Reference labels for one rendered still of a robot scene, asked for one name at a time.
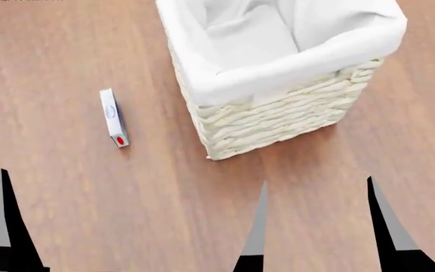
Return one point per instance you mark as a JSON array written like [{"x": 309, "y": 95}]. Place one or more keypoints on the cream woven wicker basket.
[{"x": 278, "y": 122}]

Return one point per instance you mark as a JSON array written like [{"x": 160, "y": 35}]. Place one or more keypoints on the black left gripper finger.
[{"x": 17, "y": 255}]

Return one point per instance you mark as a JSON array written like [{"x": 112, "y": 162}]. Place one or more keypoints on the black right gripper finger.
[
  {"x": 254, "y": 249},
  {"x": 395, "y": 255}
]

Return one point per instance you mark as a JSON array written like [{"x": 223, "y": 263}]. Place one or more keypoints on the white cloth basket liner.
[{"x": 240, "y": 65}]

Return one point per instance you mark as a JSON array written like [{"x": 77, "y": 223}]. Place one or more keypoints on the small white toothpaste box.
[{"x": 113, "y": 113}]

